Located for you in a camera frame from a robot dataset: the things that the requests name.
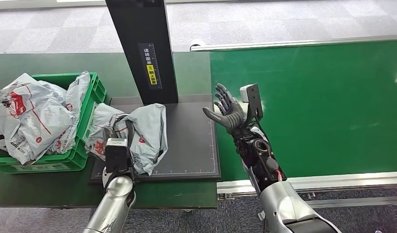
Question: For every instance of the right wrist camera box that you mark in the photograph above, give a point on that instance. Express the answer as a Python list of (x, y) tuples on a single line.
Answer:
[(252, 99)]

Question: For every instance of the upright grey mailer package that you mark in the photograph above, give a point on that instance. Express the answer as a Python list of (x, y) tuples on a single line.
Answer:
[(76, 93)]

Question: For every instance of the wide aluminium conveyor rail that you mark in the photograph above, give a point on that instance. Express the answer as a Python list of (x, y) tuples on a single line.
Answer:
[(362, 179)]

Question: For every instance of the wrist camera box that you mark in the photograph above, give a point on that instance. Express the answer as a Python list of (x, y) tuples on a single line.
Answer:
[(252, 99), (116, 156)]

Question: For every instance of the white conveyor roller end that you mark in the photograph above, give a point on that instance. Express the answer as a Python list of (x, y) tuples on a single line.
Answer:
[(196, 42)]

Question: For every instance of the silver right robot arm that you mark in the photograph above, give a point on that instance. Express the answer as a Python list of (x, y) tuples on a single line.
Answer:
[(282, 199)]

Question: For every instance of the green plastic basket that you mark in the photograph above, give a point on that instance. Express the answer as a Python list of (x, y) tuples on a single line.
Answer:
[(88, 128)]

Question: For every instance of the small metal frame bracket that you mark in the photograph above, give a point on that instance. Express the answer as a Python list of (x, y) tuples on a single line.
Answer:
[(261, 215)]

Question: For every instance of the green conveyor belt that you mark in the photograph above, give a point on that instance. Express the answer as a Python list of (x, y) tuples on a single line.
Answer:
[(330, 96)]

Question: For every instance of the large crumpled grey mailer package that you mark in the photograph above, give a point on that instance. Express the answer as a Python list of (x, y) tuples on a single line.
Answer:
[(34, 119)]

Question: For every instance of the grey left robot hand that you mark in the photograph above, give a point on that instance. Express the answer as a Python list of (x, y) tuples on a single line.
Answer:
[(130, 135)]

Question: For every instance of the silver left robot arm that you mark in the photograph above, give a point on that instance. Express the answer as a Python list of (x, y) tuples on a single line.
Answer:
[(113, 205)]

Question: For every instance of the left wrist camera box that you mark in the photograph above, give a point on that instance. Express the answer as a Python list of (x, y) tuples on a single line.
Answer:
[(116, 156)]

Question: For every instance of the black scale column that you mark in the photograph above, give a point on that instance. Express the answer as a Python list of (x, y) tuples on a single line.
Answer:
[(143, 29)]

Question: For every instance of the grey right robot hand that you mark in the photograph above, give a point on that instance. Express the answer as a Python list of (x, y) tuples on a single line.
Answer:
[(232, 115)]

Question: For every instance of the grey mailer package red print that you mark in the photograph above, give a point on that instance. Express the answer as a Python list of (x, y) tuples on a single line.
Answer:
[(150, 135)]

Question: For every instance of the black yellow label sticker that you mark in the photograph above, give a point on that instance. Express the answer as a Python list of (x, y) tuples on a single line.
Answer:
[(150, 66)]

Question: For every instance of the thin aluminium conveyor rail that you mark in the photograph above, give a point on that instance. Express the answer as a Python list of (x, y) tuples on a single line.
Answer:
[(298, 42)]

